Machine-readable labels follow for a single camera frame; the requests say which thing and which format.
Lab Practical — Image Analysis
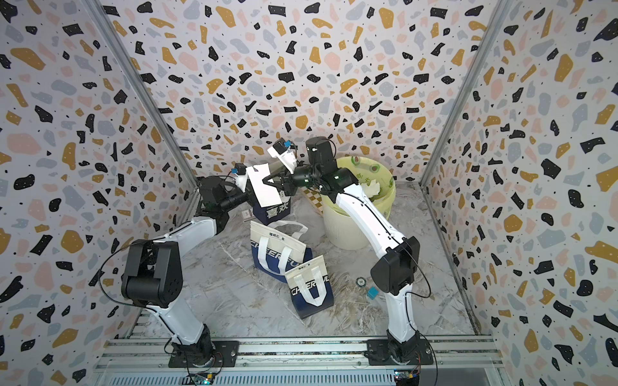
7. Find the navy white tote bag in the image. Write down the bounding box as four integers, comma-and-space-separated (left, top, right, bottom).
250, 220, 313, 283

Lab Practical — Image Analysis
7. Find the white plastic trash bin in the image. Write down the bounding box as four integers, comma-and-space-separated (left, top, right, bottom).
323, 201, 370, 251

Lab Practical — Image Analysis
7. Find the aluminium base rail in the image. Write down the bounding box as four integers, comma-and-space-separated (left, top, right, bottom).
92, 335, 510, 385

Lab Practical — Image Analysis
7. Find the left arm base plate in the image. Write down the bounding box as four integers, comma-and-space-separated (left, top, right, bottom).
168, 340, 240, 371

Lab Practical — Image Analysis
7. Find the yellow-green bin liner bag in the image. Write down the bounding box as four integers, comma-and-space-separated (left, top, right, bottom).
337, 156, 396, 219

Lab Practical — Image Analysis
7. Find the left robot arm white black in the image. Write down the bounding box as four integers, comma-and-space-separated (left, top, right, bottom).
117, 175, 255, 368

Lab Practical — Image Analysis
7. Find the small teal cube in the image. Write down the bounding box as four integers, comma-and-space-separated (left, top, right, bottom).
367, 287, 379, 299

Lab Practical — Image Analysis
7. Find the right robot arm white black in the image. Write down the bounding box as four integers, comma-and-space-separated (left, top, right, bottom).
261, 137, 435, 365

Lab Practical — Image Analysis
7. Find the wooden checkerboard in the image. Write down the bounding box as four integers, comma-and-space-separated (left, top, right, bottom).
301, 188, 323, 215

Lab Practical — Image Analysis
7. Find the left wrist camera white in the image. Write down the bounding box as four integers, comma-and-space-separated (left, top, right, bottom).
232, 162, 249, 192

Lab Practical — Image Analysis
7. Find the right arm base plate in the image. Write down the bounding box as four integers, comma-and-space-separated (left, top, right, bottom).
364, 337, 434, 366

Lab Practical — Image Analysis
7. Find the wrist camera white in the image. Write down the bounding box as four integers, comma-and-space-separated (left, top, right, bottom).
267, 138, 298, 173
232, 162, 249, 192

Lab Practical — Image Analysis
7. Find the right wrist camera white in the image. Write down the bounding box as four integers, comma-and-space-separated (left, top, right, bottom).
267, 138, 298, 173

